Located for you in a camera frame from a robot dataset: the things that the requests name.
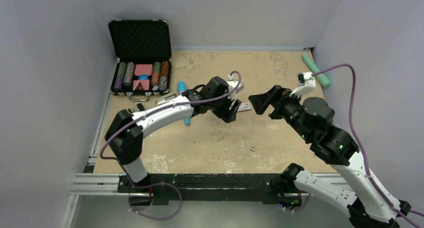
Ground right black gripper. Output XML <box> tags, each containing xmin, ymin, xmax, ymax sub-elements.
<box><xmin>247</xmin><ymin>84</ymin><xmax>312</xmax><ymax>140</ymax></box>

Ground staple box with red label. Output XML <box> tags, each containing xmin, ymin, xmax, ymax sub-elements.
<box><xmin>237</xmin><ymin>103</ymin><xmax>252</xmax><ymax>112</ymax></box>

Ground grey-green stapler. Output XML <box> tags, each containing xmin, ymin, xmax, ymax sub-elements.
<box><xmin>155</xmin><ymin>92</ymin><xmax>176</xmax><ymax>105</ymax></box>

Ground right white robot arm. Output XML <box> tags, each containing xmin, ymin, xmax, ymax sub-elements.
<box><xmin>249</xmin><ymin>85</ymin><xmax>411</xmax><ymax>227</ymax></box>

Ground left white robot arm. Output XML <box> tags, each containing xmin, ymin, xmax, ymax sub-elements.
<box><xmin>104</xmin><ymin>75</ymin><xmax>244</xmax><ymax>192</ymax></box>

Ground mint green tube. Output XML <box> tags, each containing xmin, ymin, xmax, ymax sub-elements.
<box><xmin>301</xmin><ymin>54</ymin><xmax>331</xmax><ymax>87</ymax></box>

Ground blue cylindrical tube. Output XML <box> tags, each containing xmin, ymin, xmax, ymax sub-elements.
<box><xmin>177</xmin><ymin>81</ymin><xmax>191</xmax><ymax>126</ymax></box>

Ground black poker chip case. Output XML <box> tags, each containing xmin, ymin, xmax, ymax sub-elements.
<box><xmin>107</xmin><ymin>20</ymin><xmax>172</xmax><ymax>97</ymax></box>

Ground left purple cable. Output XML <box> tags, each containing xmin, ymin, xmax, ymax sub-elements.
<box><xmin>99</xmin><ymin>71</ymin><xmax>243</xmax><ymax>187</ymax></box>

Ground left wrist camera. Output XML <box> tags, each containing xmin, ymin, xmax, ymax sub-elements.
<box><xmin>227</xmin><ymin>75</ymin><xmax>244</xmax><ymax>93</ymax></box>

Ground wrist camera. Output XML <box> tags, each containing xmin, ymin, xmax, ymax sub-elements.
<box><xmin>227</xmin><ymin>75</ymin><xmax>244</xmax><ymax>93</ymax></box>
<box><xmin>289</xmin><ymin>72</ymin><xmax>316</xmax><ymax>97</ymax></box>

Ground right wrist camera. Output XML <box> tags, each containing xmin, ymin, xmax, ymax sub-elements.
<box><xmin>289</xmin><ymin>72</ymin><xmax>316</xmax><ymax>97</ymax></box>

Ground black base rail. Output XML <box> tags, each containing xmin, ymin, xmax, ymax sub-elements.
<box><xmin>69</xmin><ymin>171</ymin><xmax>349</xmax><ymax>207</ymax></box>

